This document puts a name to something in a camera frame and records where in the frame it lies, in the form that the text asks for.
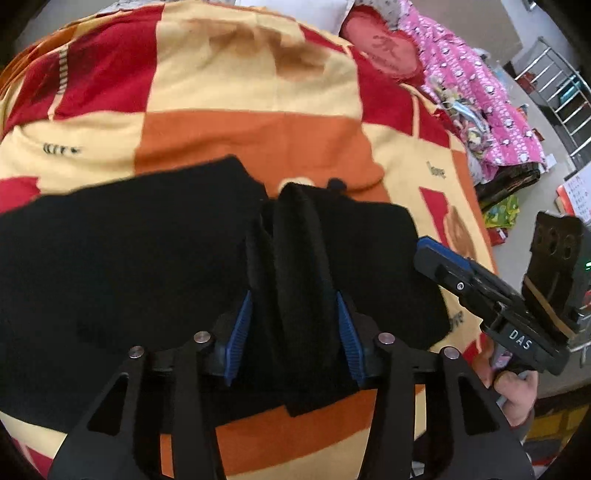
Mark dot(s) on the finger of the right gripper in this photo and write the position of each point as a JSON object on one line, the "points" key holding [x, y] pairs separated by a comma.
{"points": [[445, 263]]}

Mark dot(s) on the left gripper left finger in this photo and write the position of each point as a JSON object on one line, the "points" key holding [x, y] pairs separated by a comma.
{"points": [[232, 329]]}

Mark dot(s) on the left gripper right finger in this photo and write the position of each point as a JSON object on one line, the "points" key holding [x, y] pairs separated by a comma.
{"points": [[358, 333]]}

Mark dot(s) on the black pants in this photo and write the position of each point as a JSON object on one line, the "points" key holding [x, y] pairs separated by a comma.
{"points": [[152, 260]]}

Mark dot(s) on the person's right hand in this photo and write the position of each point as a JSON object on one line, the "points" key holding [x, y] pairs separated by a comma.
{"points": [[520, 393]]}

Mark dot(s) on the pink patterned quilt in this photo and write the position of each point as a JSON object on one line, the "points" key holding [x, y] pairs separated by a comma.
{"points": [[495, 133]]}

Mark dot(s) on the metal rack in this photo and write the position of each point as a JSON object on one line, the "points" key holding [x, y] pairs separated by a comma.
{"points": [[562, 93]]}

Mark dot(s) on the red heart cushion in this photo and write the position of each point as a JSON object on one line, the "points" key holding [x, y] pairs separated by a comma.
{"points": [[372, 27]]}

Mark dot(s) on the red orange yellow blanket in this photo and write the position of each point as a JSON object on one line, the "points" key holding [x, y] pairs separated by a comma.
{"points": [[169, 86]]}

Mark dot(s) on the white pillow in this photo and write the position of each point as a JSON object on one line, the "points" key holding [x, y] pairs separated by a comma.
{"points": [[325, 15]]}

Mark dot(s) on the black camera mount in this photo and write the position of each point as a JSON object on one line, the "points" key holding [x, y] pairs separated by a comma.
{"points": [[558, 275]]}

